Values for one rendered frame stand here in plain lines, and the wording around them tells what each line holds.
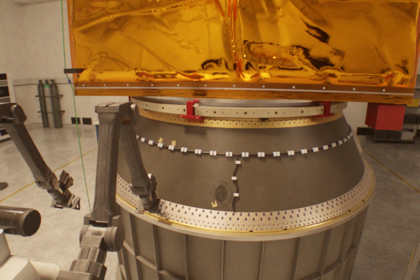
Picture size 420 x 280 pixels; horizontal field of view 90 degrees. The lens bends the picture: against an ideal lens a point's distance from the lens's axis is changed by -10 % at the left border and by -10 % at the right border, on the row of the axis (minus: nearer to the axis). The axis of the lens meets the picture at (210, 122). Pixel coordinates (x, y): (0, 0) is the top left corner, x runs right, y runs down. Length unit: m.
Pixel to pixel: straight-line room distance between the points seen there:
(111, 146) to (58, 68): 8.48
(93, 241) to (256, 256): 0.85
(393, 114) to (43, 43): 9.37
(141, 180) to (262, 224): 0.60
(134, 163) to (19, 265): 0.45
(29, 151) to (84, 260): 0.58
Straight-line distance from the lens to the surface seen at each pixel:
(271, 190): 1.22
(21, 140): 1.09
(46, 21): 9.49
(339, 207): 1.44
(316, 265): 1.58
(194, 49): 1.25
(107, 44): 1.45
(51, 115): 9.29
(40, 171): 1.18
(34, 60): 9.86
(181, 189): 1.25
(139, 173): 0.95
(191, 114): 1.22
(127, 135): 0.83
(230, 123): 1.23
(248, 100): 1.22
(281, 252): 1.35
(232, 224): 1.19
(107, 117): 0.72
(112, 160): 0.71
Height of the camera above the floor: 1.91
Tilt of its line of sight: 13 degrees down
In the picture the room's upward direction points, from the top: straight up
